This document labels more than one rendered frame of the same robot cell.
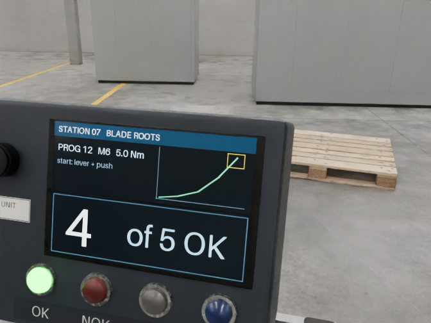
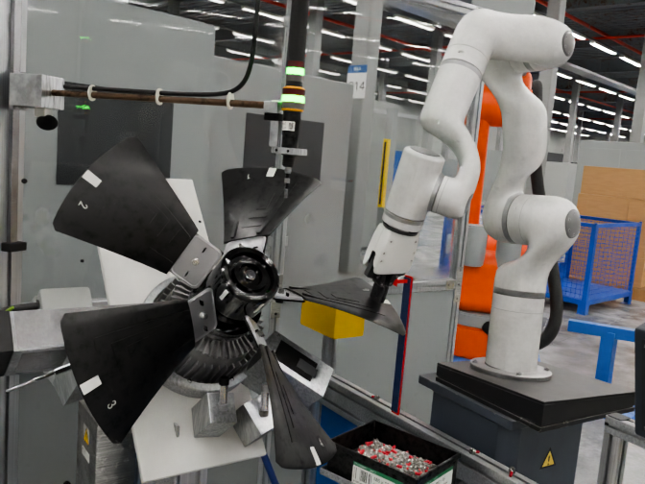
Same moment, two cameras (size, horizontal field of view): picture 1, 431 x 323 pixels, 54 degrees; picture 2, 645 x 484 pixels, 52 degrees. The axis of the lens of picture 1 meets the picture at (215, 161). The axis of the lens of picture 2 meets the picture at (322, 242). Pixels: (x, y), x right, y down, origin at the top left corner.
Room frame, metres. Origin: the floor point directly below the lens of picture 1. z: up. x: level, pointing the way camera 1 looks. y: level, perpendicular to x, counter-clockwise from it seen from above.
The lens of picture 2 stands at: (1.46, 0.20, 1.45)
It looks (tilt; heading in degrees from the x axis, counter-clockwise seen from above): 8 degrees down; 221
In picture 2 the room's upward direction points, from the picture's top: 5 degrees clockwise
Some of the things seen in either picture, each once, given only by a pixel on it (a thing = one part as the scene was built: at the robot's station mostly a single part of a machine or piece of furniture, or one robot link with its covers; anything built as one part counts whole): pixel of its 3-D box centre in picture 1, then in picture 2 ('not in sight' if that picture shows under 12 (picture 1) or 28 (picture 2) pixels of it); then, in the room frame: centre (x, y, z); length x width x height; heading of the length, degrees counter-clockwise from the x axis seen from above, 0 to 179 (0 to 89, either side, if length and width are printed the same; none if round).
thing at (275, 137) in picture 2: not in sight; (286, 128); (0.54, -0.71, 1.49); 0.09 x 0.07 x 0.10; 111
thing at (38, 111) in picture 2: not in sight; (47, 119); (0.75, -1.25, 1.48); 0.05 x 0.04 x 0.05; 111
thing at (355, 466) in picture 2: not in sight; (392, 463); (0.38, -0.49, 0.85); 0.22 x 0.17 x 0.07; 91
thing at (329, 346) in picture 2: not in sight; (328, 351); (0.11, -0.90, 0.92); 0.03 x 0.03 x 0.12; 76
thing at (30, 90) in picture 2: not in sight; (35, 91); (0.76, -1.28, 1.54); 0.10 x 0.07 x 0.09; 111
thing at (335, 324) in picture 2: not in sight; (332, 316); (0.11, -0.90, 1.02); 0.16 x 0.10 x 0.11; 76
